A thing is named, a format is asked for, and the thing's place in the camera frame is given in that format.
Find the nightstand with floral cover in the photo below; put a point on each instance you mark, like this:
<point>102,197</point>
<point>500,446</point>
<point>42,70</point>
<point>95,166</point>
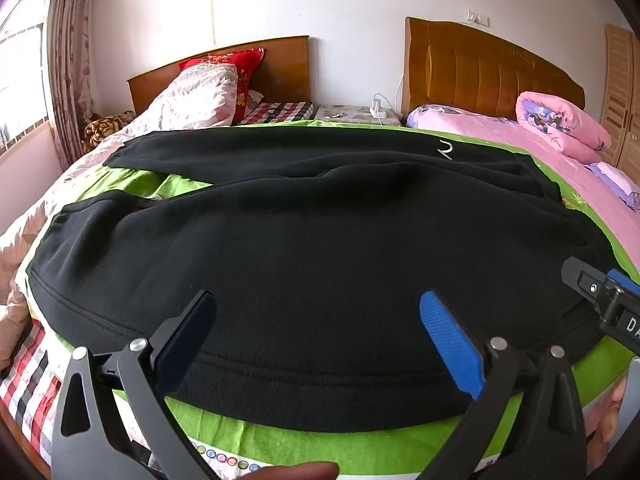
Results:
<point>350,112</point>

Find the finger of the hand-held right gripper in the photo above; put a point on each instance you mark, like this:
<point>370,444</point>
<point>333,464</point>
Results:
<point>582,277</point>

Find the red plaid bedsheet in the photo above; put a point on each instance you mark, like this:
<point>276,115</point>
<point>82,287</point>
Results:
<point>30,375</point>

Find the green printed mat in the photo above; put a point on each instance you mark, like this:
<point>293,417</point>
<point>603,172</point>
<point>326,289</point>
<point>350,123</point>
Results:
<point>300,440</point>

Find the window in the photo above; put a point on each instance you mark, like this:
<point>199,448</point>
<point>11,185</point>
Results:
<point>25,85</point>

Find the lavender cloth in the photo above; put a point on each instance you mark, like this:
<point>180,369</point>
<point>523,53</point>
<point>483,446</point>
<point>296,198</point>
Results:
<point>612,175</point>

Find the light wooden wardrobe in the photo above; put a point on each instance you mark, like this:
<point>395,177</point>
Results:
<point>620,100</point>

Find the pink floral quilt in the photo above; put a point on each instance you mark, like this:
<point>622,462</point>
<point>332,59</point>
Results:
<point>190,100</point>

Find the pink bedsheet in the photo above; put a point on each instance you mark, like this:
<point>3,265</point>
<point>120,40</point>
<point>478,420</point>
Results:
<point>500,127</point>

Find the pink patterned curtain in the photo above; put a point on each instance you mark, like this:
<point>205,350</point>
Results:
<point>70,60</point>

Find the black fleece pants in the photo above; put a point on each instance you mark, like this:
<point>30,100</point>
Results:
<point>300,260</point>

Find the red floral pillow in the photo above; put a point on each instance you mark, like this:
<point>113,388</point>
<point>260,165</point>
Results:
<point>225,60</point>

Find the plain wooden headboard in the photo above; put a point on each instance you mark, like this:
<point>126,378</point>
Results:
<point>285,70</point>

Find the tiger print blanket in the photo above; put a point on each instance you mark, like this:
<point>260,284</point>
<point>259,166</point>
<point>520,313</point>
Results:
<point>105,127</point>

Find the panelled wooden headboard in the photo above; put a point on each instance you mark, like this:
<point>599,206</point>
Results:
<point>475,70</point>

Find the rolled pink blanket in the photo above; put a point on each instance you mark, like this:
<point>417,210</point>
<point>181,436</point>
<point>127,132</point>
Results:
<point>565,125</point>

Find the person's right hand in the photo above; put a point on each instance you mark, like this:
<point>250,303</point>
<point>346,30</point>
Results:
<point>610,415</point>

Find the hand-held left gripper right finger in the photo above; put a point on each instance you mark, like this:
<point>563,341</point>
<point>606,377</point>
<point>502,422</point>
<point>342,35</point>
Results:
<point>452,345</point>

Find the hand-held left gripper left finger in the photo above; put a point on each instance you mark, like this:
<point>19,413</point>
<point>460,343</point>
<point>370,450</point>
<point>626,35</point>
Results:
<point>187,330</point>

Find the person's left hand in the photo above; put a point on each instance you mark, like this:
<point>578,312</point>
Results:
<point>300,472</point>

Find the white wall socket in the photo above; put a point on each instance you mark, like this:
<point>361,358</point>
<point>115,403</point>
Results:
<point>480,19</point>

